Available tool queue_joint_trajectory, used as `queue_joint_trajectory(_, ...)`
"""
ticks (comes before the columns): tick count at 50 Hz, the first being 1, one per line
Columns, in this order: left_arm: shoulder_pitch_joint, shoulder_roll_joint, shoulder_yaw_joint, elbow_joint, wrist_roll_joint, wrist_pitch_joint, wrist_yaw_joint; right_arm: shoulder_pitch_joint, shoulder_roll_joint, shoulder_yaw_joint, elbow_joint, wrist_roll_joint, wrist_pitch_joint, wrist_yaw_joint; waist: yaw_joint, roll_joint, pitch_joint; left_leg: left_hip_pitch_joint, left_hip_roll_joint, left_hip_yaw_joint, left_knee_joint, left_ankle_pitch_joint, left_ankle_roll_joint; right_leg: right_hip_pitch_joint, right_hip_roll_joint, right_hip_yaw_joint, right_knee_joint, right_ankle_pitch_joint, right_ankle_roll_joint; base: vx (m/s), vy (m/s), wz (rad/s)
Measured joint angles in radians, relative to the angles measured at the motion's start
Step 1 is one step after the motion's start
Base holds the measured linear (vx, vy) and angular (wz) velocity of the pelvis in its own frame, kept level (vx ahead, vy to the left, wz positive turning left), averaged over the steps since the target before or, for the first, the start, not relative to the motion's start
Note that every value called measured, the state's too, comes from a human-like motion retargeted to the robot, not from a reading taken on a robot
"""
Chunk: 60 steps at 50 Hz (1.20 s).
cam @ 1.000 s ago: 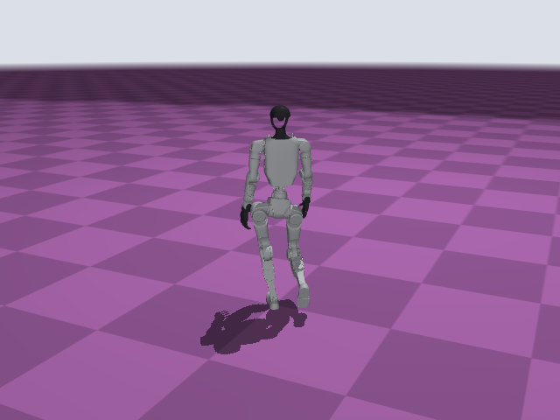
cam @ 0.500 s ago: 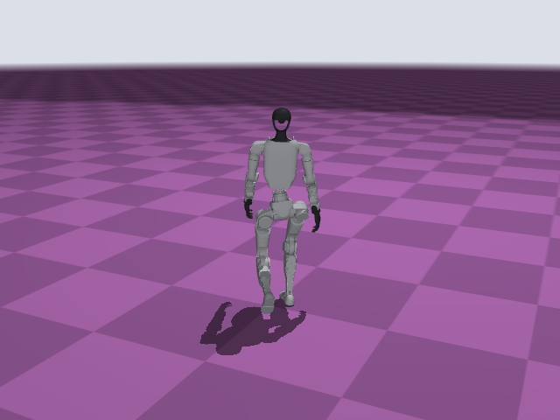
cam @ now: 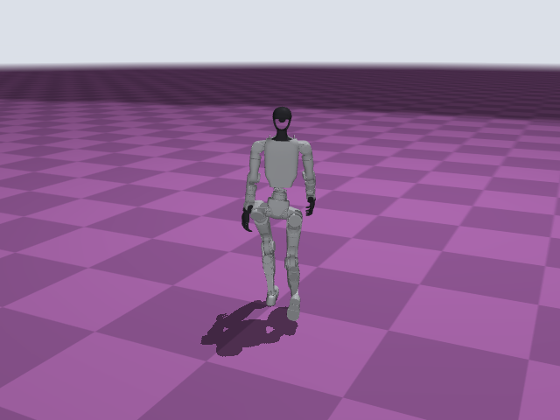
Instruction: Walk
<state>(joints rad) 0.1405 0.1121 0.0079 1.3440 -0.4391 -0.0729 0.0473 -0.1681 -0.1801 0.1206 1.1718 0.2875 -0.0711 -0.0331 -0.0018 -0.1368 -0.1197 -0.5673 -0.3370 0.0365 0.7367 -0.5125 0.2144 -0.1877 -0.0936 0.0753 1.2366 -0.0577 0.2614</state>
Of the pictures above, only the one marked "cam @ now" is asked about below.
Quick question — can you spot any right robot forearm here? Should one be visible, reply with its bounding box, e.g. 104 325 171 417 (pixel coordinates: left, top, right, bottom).
305 171 316 200

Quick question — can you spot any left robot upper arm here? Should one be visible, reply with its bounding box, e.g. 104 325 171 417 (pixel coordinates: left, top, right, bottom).
249 140 266 183

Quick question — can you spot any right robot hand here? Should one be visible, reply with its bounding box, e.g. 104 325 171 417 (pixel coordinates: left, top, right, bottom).
305 197 316 216

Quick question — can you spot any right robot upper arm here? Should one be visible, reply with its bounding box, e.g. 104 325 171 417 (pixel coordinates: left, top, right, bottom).
297 140 314 181

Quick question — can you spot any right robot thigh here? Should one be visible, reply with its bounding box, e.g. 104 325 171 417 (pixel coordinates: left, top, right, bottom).
284 206 303 270

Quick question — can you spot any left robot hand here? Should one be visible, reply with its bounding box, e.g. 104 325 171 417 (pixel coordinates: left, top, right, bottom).
241 205 253 232

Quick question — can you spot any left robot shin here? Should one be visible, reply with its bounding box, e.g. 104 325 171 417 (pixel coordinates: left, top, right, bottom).
261 241 276 295

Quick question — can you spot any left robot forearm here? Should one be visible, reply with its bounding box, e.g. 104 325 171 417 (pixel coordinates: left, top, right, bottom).
243 172 257 210

